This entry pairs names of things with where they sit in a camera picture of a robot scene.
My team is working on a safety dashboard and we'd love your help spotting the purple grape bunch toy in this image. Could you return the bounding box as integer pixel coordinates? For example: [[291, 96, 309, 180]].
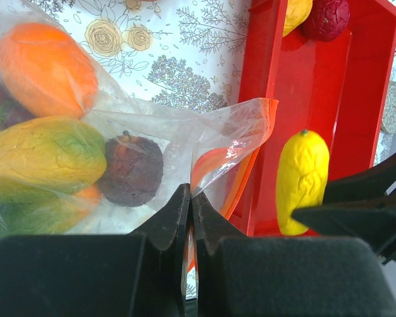
[[0, 80, 34, 131]]

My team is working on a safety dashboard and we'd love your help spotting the orange green mango toy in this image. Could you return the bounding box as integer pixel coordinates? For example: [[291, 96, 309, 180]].
[[0, 185, 102, 238]]

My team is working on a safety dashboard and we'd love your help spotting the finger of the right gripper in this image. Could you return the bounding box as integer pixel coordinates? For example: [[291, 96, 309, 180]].
[[323, 153, 396, 204], [292, 197, 396, 264]]

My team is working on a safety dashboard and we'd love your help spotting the dark brown passion fruit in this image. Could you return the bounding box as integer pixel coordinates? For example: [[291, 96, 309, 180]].
[[98, 131, 164, 207]]

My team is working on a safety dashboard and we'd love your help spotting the yellow elongated mango toy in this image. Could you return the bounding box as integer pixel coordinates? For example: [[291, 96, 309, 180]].
[[275, 129, 330, 236]]

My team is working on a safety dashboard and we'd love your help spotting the speckled round coaster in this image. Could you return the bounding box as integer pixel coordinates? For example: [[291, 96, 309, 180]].
[[381, 81, 396, 135]]

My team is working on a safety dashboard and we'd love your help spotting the red plastic tray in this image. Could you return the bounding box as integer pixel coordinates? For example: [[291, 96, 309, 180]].
[[223, 1, 396, 236]]

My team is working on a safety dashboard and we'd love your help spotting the green yellow papaya toy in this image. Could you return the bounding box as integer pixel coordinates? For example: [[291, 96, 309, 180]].
[[0, 116, 107, 204]]

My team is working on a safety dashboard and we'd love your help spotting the floral table mat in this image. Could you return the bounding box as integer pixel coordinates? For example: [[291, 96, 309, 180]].
[[16, 0, 396, 295]]

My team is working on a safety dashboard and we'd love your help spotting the dark red round fruit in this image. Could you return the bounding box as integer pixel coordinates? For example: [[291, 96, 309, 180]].
[[302, 0, 350, 42]]

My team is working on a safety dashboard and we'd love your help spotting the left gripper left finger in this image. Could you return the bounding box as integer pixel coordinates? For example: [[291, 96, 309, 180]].
[[129, 184, 191, 250]]

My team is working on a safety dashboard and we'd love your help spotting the orange tangerine toy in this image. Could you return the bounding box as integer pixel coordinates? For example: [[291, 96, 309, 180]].
[[0, 22, 98, 118]]

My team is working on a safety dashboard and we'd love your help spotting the clear zip top bag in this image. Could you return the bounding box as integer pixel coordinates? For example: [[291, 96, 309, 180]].
[[0, 1, 277, 239]]

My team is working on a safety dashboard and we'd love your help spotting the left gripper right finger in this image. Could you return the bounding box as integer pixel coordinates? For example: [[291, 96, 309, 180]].
[[192, 192, 250, 256]]

